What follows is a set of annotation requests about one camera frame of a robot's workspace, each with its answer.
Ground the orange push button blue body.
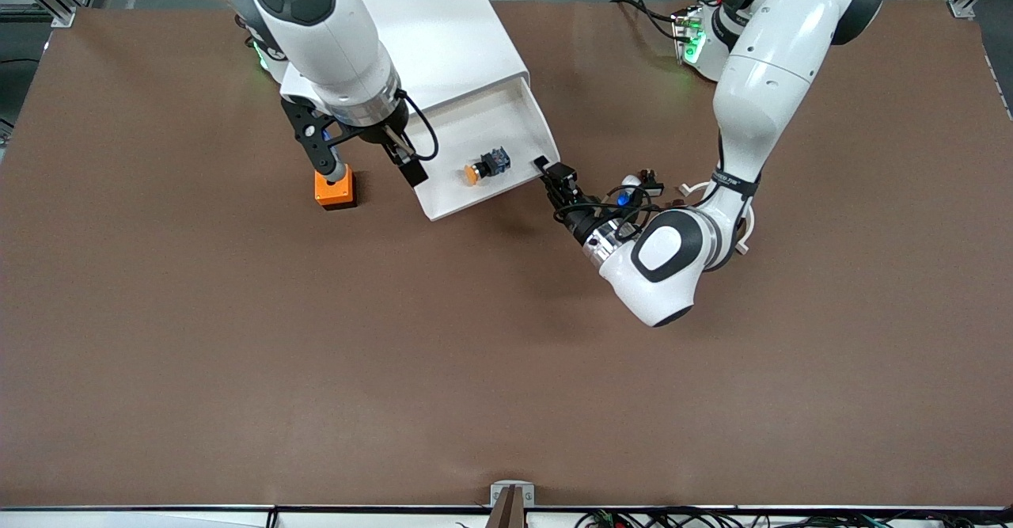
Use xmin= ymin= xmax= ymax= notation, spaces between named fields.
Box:
xmin=463 ymin=146 xmax=513 ymax=188

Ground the orange box with hole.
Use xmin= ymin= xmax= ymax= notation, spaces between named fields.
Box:
xmin=313 ymin=165 xmax=358 ymax=211

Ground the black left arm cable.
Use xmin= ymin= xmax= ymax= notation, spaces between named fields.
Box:
xmin=554 ymin=182 xmax=667 ymax=228

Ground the white half-ring pipe clamp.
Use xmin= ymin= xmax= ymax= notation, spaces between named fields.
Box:
xmin=677 ymin=180 xmax=758 ymax=256

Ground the black left base cable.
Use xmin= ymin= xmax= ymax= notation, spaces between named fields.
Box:
xmin=611 ymin=0 xmax=683 ymax=40

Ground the metal bracket with brown post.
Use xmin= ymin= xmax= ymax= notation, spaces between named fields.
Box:
xmin=484 ymin=481 xmax=536 ymax=528

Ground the bundle of black cables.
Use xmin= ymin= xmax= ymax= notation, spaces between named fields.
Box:
xmin=574 ymin=507 xmax=1013 ymax=528

